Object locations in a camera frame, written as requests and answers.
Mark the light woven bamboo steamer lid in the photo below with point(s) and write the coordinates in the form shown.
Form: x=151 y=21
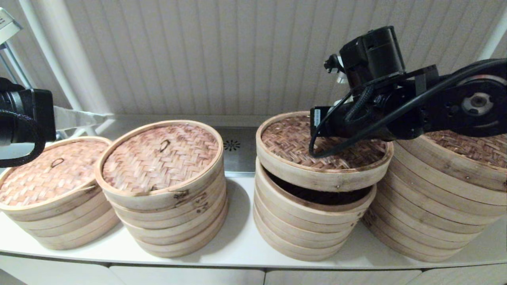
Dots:
x=158 y=158

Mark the dark woven bamboo steamer lid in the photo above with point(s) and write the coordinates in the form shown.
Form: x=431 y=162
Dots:
x=289 y=146

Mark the bamboo steamer basket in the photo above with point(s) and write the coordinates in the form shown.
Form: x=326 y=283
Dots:
x=182 y=250
x=59 y=227
x=174 y=217
x=178 y=233
x=309 y=238
x=435 y=185
x=435 y=206
x=309 y=215
x=67 y=241
x=431 y=228
x=309 y=253
x=427 y=250

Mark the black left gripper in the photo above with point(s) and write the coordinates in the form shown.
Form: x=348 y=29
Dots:
x=31 y=116

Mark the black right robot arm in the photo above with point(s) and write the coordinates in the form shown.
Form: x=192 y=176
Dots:
x=455 y=111

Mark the white round pole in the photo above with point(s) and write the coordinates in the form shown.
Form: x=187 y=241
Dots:
x=51 y=51
x=495 y=39

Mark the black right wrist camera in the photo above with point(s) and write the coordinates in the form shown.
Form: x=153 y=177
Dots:
x=372 y=55

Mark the far left steamer stack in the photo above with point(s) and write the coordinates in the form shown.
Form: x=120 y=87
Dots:
x=51 y=178

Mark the white stand base bar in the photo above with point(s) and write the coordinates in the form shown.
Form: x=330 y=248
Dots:
x=99 y=127

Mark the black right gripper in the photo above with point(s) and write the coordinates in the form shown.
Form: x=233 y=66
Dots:
x=376 y=118

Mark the grey metal rack frame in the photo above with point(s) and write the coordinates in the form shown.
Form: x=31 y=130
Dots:
x=4 y=47

